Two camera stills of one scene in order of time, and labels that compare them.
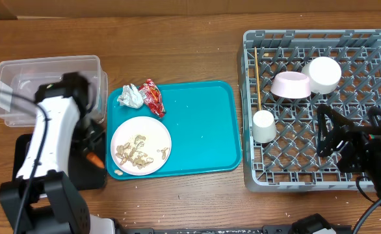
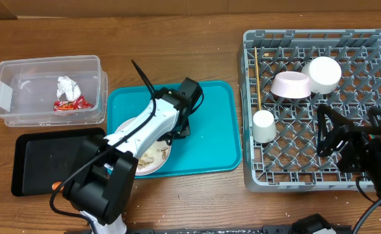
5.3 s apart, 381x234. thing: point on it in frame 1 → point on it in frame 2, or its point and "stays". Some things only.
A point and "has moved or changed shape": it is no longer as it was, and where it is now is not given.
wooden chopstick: (257, 77) stays
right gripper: (345, 140) stays
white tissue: (130, 97) has moved or changed shape
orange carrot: (95, 159) has moved or changed shape
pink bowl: (290, 85) stays
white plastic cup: (264, 129) stays
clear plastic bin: (13, 91) stays
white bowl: (324, 74) stays
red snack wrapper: (153, 99) has moved or changed shape
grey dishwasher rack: (285, 76) stays
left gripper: (83, 149) → (184, 131)
